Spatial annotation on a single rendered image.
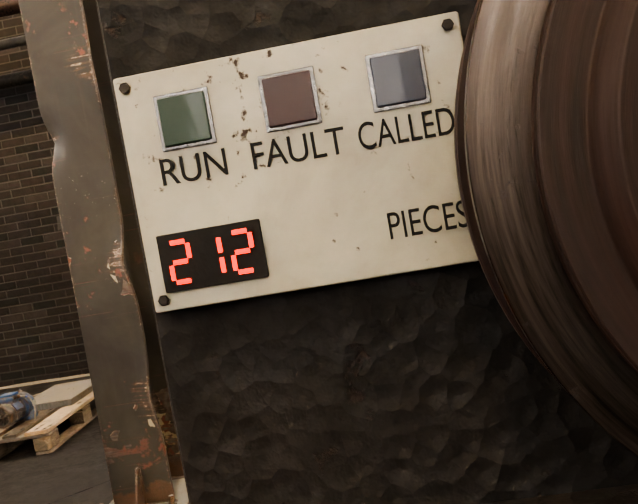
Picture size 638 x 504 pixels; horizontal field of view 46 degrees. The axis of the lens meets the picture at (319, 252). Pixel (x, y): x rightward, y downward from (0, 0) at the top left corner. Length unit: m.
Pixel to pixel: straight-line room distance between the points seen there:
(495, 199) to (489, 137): 0.03
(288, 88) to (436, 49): 0.11
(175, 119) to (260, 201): 0.09
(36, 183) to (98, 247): 4.10
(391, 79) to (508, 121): 0.15
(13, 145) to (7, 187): 0.39
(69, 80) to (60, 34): 0.19
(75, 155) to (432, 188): 2.75
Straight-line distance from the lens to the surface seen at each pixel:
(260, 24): 0.59
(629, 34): 0.40
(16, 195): 7.35
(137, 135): 0.58
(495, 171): 0.42
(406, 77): 0.55
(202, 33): 0.60
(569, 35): 0.42
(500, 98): 0.42
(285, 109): 0.55
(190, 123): 0.57
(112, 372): 3.25
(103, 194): 3.18
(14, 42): 6.91
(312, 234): 0.55
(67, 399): 5.24
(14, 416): 4.92
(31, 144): 7.29
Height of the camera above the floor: 1.11
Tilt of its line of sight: 3 degrees down
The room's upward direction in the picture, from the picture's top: 10 degrees counter-clockwise
